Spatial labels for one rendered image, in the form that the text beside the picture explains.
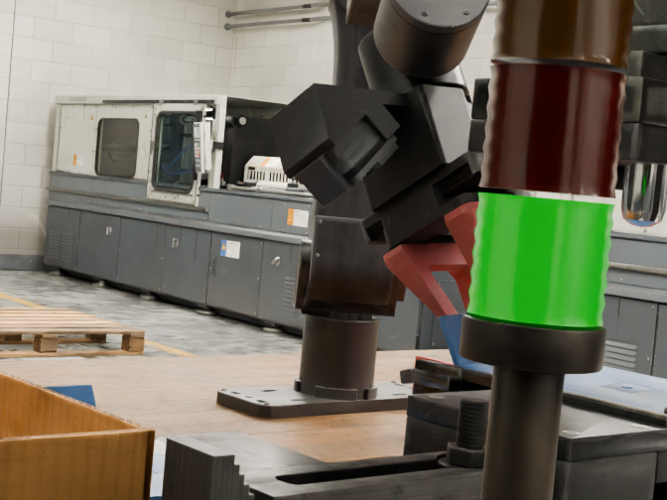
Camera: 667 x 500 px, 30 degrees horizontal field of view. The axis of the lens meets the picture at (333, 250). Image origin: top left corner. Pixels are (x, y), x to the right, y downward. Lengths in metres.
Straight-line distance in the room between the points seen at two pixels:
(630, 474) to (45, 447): 0.26
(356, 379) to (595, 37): 0.71
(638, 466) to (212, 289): 8.91
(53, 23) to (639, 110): 11.83
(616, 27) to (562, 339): 0.08
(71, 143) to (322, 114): 11.18
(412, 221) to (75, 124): 11.10
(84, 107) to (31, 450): 11.15
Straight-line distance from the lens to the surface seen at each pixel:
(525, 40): 0.34
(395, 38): 0.70
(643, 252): 6.37
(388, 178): 0.73
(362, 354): 1.02
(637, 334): 6.38
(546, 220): 0.33
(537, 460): 0.35
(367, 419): 1.00
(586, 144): 0.34
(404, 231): 0.72
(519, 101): 0.34
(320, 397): 1.01
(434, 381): 0.68
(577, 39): 0.34
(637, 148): 0.55
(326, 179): 0.67
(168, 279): 10.04
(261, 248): 8.91
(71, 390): 0.76
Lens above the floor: 1.08
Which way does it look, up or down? 3 degrees down
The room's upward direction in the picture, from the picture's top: 5 degrees clockwise
